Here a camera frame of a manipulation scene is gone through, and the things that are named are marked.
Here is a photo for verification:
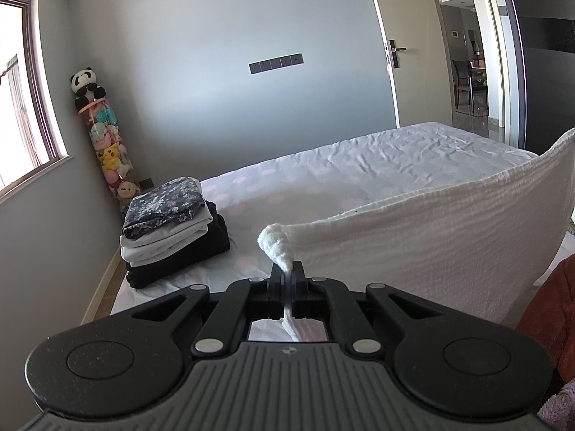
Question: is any panda plush toy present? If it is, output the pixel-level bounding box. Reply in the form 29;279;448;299
70;67;107;111

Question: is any floral folded garment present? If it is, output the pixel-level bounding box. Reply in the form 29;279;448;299
122;177;208;240

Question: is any person's rust clothing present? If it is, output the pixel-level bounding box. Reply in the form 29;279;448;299
514;260;575;387

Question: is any white crinkled garment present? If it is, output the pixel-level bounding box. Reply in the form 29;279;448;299
257;128;575;342

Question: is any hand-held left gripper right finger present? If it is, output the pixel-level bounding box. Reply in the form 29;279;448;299
290;261;450;360

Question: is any dark door handle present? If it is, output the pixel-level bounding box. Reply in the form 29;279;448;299
385;40;407;69

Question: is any dark framed window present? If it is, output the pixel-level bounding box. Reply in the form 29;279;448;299
0;0;73;198

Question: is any cream room door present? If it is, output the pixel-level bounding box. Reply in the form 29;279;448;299
364;0;452;129

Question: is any grey wall switch panel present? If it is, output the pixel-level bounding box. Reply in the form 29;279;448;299
249;53;305;75

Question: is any black sliding wardrobe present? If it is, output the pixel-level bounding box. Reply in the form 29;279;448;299
505;0;575;153

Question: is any pink fuzzy cloth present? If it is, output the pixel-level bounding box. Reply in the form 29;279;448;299
537;377;573;423

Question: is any dark dining chair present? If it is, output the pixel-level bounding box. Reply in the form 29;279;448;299
451;59;488;109

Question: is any white folded garment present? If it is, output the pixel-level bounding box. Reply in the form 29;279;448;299
119;201;219;267

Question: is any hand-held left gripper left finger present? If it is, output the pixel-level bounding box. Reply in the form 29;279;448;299
130;263;290;360

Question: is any column of plush toys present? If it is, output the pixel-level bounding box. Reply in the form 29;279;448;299
78;99;138;216

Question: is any bed with pale dotted sheet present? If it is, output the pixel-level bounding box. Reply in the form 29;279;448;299
110;121;575;342

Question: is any black folded garment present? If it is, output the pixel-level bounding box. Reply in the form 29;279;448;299
125;214;231;289

